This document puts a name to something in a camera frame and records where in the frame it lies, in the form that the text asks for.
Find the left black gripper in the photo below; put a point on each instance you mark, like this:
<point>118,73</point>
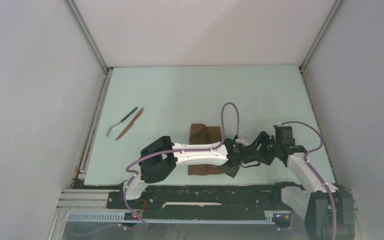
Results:
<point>231,172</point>

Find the corner aluminium post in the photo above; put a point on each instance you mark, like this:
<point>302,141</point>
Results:
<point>321,33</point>
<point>86,33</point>

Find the fork with dark handle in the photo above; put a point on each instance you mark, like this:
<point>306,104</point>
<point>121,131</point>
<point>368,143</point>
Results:
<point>121,121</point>

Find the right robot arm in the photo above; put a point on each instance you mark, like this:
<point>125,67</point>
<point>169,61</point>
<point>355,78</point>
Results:
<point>327,211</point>

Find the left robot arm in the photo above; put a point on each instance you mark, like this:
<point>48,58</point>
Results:
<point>161,157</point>

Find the brown cloth napkin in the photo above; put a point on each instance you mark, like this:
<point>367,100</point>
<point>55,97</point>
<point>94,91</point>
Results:
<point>201,134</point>

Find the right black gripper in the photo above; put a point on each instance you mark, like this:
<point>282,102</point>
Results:
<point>275,141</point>

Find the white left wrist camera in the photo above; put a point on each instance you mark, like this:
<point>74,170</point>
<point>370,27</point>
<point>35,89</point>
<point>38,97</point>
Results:
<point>242,141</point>

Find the brown wooden knife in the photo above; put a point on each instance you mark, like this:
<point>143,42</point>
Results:
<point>130,124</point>

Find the right corner aluminium post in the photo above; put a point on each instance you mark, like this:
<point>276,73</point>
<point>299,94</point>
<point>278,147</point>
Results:
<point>321,33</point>

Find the aluminium frame rail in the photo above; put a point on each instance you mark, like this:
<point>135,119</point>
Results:
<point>79,200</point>

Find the left corner aluminium post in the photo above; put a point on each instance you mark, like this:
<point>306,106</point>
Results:
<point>86,33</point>

